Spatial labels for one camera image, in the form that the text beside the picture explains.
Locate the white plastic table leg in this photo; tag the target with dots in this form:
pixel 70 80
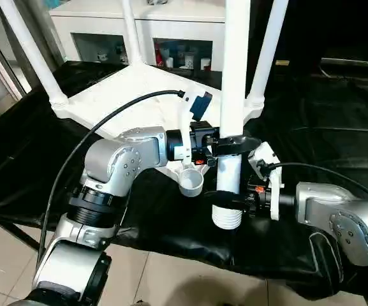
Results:
pixel 234 63
pixel 131 32
pixel 266 51
pixel 33 54

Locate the white plastic table top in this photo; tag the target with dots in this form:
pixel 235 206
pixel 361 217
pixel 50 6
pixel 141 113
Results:
pixel 132 86

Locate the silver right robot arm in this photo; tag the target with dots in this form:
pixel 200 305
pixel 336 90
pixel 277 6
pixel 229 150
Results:
pixel 336 210

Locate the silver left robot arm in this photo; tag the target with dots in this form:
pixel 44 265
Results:
pixel 123 153

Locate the black mat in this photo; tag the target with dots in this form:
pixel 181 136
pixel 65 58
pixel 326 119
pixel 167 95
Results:
pixel 171 223

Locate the small white jar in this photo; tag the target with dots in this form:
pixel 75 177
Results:
pixel 206 66

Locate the small tan tag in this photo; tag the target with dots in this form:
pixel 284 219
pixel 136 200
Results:
pixel 282 62

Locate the small red item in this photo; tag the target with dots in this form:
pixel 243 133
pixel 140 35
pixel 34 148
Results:
pixel 160 58

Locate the white cabinet with glass doors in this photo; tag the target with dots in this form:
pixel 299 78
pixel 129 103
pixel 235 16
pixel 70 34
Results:
pixel 177 25

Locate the long black bar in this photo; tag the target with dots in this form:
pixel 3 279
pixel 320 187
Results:
pixel 352 62

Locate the dark patterned small object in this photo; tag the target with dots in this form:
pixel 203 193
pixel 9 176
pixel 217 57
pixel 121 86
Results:
pixel 156 1

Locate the grey curtain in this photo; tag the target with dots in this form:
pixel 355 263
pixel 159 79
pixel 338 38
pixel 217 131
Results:
pixel 46 38

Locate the black work table leg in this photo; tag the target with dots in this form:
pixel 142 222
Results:
pixel 21 236

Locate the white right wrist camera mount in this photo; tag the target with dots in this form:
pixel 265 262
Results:
pixel 274 188

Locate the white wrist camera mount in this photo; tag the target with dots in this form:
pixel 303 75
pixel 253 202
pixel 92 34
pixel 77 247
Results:
pixel 274 188
pixel 185 127

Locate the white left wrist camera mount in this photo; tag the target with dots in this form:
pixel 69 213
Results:
pixel 185 127

